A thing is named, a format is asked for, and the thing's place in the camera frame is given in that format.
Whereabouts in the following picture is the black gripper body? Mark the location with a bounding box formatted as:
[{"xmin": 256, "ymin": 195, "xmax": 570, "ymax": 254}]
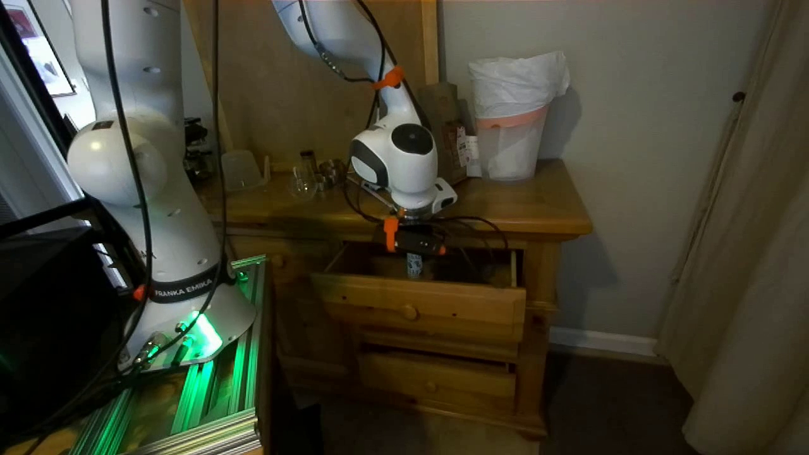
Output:
[{"xmin": 392, "ymin": 225, "xmax": 451, "ymax": 258}]

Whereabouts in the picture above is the wooden nightstand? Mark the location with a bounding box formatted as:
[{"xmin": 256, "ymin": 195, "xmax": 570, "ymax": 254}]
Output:
[{"xmin": 199, "ymin": 153, "xmax": 595, "ymax": 440}]

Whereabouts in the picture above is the small steel measuring cup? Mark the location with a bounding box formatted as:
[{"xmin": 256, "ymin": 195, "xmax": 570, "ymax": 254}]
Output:
[{"xmin": 316, "ymin": 153, "xmax": 347, "ymax": 191}]

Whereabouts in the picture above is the brown paper bag with label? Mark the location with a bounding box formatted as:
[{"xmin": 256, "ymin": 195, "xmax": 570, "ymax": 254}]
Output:
[{"xmin": 422, "ymin": 79, "xmax": 486, "ymax": 184}]

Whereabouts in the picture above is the clear stemless glass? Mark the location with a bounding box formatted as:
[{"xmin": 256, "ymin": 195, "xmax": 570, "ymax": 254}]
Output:
[{"xmin": 289, "ymin": 158, "xmax": 322, "ymax": 201}]

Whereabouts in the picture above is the large steel measuring cup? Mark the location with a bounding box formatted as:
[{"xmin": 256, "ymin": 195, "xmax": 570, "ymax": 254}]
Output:
[{"xmin": 294, "ymin": 146, "xmax": 325, "ymax": 172}]

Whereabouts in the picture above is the trash bin with white bag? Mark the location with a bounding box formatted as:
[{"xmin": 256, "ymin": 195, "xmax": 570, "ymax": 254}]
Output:
[{"xmin": 465, "ymin": 47, "xmax": 574, "ymax": 184}]

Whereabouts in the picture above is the white baseboard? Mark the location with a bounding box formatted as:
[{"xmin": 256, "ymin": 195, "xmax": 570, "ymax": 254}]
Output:
[{"xmin": 550, "ymin": 325, "xmax": 666, "ymax": 364}]

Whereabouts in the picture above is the wooden board panel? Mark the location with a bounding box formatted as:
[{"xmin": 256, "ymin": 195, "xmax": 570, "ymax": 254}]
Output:
[{"xmin": 183, "ymin": 0, "xmax": 446, "ymax": 174}]

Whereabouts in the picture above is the beige curtain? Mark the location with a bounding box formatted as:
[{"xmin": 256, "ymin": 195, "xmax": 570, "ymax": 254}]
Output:
[{"xmin": 654, "ymin": 0, "xmax": 809, "ymax": 455}]

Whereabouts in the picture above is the black box case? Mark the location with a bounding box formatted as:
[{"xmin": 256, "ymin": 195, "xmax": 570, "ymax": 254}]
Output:
[{"xmin": 0, "ymin": 196, "xmax": 153, "ymax": 445}]

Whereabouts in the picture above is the aluminum frame stand green light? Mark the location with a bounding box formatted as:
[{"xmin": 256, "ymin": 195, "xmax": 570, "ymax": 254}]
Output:
[{"xmin": 15, "ymin": 254, "xmax": 269, "ymax": 455}]

